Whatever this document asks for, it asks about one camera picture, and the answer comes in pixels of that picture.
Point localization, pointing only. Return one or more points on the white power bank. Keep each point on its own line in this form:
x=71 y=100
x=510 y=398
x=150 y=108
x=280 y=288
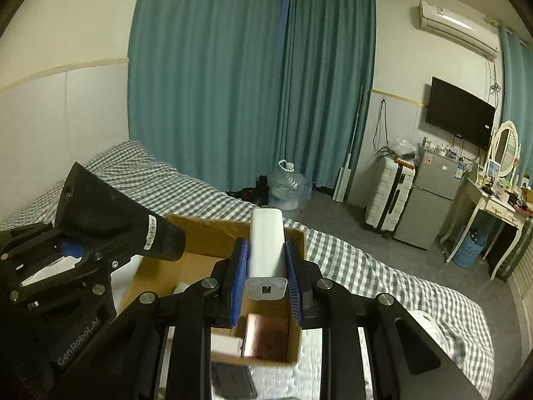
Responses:
x=267 y=277

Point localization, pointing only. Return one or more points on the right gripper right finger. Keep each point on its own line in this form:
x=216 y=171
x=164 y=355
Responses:
x=299 y=284

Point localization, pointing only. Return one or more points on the white mop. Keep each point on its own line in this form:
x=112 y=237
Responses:
x=344 y=173

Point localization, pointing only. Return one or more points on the brown cardboard box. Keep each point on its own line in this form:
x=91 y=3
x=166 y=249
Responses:
x=208 y=241

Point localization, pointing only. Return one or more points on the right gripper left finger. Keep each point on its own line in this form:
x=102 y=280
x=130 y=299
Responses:
x=237 y=276

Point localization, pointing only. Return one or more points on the white air conditioner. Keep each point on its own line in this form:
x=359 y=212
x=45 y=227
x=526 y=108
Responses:
x=438 y=20

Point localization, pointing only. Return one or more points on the silver small refrigerator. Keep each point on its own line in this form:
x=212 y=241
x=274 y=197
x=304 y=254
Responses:
x=437 y=180

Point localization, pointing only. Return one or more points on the clear water jug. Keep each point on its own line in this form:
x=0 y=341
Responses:
x=288 y=189

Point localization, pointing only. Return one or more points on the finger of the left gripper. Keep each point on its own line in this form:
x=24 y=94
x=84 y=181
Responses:
x=72 y=249

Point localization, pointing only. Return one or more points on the black wall television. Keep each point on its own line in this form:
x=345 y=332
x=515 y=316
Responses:
x=460 y=113

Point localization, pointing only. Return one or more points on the pink flip phone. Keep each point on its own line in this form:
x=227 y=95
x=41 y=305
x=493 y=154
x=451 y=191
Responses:
x=266 y=337

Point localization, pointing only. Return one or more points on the white suitcase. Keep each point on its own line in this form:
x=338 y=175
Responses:
x=394 y=180

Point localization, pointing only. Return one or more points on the white dressing table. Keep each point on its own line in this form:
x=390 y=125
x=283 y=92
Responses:
x=507 y=215

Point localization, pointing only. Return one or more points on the grey checkered bed sheet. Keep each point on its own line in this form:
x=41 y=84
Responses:
x=159 y=187

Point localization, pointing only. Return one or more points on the white roll in box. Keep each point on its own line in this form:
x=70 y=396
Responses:
x=180 y=288

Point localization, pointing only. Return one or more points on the white cylinder bottle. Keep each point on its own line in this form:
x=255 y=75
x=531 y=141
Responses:
x=226 y=345

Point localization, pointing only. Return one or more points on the oval vanity mirror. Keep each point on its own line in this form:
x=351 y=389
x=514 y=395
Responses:
x=505 y=148

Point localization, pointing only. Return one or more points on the white louvered wardrobe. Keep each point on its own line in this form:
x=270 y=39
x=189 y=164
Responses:
x=523 y=276

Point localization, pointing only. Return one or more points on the blue laundry basket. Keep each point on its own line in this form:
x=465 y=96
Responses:
x=470 y=248

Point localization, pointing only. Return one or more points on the teal window curtain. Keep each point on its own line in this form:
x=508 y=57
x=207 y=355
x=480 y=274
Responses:
x=518 y=93

